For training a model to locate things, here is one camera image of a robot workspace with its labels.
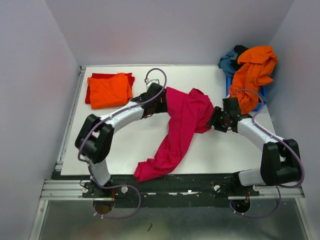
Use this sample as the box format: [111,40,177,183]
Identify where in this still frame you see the magenta t shirt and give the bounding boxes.
[133,87,214,183]

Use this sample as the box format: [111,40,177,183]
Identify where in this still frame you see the orange t shirt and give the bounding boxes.
[228,46,278,114]
[87,73,133,110]

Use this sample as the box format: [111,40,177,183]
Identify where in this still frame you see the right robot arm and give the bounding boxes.
[207,97,304,186]

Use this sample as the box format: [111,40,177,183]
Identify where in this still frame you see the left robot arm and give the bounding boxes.
[74,82,168,187]

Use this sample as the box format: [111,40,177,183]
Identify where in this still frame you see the folded red t shirt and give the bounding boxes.
[85,73,135,104]

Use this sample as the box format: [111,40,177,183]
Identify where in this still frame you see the blue plastic bin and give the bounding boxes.
[225,76,268,112]

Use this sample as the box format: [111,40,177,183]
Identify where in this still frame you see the folded orange t shirt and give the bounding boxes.
[87,73,133,110]

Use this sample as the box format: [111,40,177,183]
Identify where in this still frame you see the blue grey t shirt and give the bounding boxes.
[218,50,238,78]

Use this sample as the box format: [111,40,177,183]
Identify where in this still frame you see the black t shirt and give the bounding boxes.
[230,45,249,71]

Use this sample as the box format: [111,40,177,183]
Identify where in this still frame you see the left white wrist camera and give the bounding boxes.
[144,78,160,86]

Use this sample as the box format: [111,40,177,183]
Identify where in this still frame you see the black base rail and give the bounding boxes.
[82,173,259,208]

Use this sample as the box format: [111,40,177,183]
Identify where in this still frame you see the aluminium frame rail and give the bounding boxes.
[40,180,88,201]

